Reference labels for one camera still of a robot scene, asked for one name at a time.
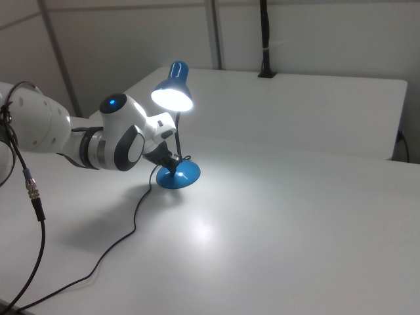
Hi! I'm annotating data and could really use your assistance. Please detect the dark robot gripper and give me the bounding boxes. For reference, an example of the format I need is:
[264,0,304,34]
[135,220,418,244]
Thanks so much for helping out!
[142,139,184,175]

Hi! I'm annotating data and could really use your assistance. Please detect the blue gooseneck desk lamp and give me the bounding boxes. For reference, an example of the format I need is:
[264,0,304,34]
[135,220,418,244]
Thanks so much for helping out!
[150,60,202,192]

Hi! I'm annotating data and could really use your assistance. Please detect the black lamp power cord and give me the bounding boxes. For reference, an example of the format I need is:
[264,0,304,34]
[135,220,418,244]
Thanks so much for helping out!
[0,154,193,312]

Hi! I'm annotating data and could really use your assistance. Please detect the black cable with metal connector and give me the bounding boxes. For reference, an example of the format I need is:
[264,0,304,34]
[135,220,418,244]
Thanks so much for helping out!
[0,81,47,311]

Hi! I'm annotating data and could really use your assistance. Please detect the black camera pole with clamp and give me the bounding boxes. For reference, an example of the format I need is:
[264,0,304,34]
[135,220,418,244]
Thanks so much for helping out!
[257,0,278,80]

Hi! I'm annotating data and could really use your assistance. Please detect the thin black wall cable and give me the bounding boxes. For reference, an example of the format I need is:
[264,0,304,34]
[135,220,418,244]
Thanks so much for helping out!
[397,130,411,163]

